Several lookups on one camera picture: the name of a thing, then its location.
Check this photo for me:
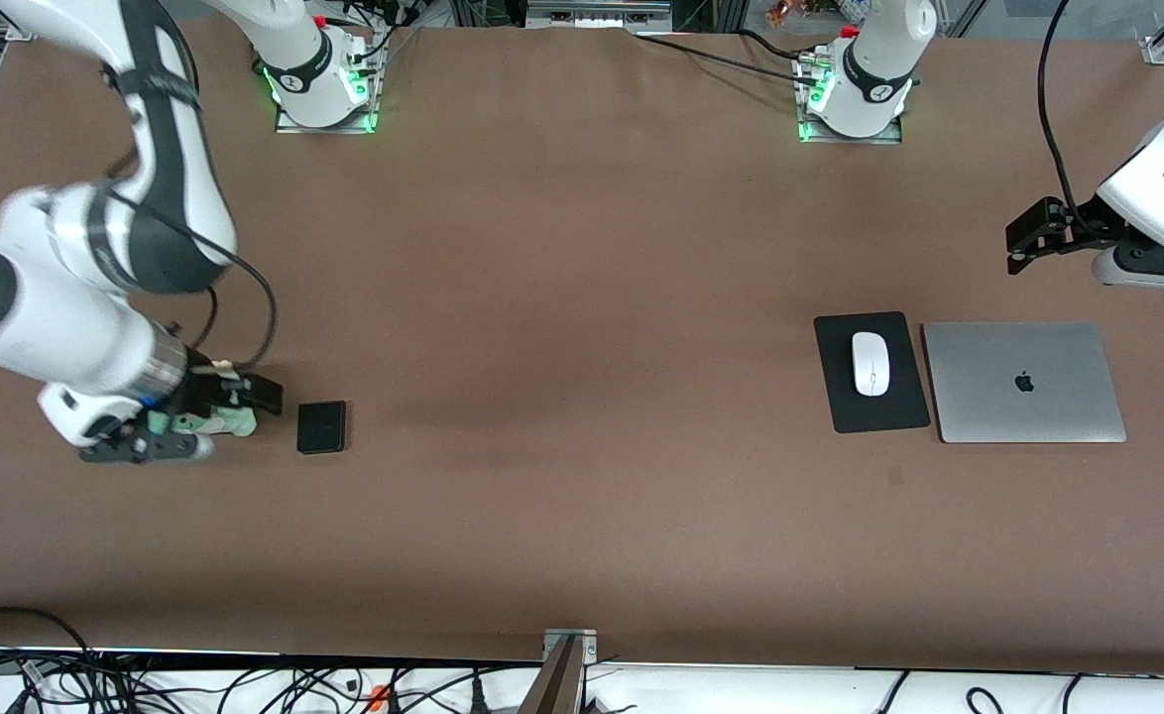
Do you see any long black table cable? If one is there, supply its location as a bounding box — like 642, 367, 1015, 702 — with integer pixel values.
632, 35, 821, 90

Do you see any metal table edge bracket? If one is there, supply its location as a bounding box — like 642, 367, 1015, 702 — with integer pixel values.
521, 628, 600, 714

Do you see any black looped floor cable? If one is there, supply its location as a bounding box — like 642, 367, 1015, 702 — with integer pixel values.
0, 607, 97, 685

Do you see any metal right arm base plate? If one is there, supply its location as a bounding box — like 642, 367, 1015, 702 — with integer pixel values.
274, 59, 385, 136

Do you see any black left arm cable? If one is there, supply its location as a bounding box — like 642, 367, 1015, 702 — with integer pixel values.
1036, 0, 1089, 231

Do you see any silver closed laptop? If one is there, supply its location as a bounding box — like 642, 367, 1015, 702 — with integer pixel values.
921, 320, 1128, 444

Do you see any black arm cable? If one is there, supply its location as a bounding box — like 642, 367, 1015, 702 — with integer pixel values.
1036, 0, 1089, 231
101, 59, 278, 376

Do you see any green dinosaur plush toy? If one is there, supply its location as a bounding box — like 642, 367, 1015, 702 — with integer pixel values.
146, 402, 259, 440

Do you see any aluminium frame bar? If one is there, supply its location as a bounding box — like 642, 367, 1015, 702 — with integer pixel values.
525, 0, 673, 29

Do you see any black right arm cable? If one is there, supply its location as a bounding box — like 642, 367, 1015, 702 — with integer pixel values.
101, 59, 278, 376

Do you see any short black table cable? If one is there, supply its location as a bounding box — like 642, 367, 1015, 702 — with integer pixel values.
738, 28, 816, 66

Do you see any white computer mouse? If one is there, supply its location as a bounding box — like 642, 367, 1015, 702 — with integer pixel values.
851, 331, 891, 398

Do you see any black mouse pad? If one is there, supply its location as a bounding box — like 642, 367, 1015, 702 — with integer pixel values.
813, 311, 932, 435

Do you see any black smartphone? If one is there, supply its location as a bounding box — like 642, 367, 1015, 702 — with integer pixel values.
296, 400, 348, 456

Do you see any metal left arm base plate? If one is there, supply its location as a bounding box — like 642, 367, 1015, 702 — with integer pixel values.
796, 55, 905, 146

